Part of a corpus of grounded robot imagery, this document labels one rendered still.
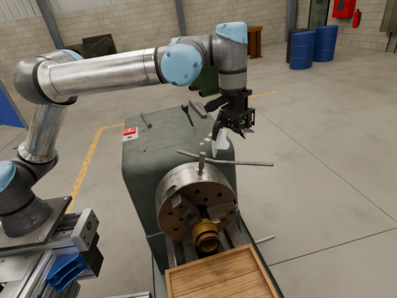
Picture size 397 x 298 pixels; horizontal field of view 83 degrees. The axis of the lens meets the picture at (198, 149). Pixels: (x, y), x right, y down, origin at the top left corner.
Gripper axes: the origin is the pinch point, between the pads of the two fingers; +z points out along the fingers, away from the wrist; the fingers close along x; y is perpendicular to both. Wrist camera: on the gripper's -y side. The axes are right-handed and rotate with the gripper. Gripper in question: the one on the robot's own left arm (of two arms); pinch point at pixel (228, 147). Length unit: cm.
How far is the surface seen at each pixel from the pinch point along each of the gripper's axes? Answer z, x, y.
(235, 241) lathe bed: 48.0, 1.2, 1.0
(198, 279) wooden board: 47, -22, 2
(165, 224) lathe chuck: 28.0, -22.3, -12.9
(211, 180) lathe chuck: 12.7, -5.2, -3.9
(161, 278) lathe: 82, -25, -29
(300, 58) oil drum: 90, 573, -254
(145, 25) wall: -21, 483, -866
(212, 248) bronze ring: 29.4, -16.4, 6.0
